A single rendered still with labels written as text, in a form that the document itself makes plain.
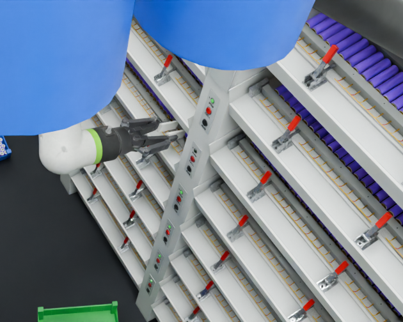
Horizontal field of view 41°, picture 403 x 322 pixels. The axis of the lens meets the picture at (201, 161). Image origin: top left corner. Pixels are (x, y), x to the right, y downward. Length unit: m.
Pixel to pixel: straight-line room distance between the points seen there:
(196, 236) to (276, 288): 0.35
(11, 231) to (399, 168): 1.81
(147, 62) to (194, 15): 1.40
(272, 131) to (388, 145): 0.29
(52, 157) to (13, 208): 1.22
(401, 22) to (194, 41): 0.14
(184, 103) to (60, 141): 0.36
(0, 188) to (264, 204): 1.54
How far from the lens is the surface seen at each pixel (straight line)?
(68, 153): 1.31
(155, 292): 2.06
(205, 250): 1.64
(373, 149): 1.00
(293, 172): 1.15
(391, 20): 0.27
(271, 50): 0.18
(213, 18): 0.16
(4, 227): 2.46
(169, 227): 1.71
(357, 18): 0.25
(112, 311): 2.25
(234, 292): 1.60
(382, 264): 1.11
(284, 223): 1.29
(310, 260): 1.27
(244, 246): 1.46
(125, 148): 1.41
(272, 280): 1.43
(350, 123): 1.02
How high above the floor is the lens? 2.08
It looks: 48 degrees down
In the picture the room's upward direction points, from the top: 20 degrees clockwise
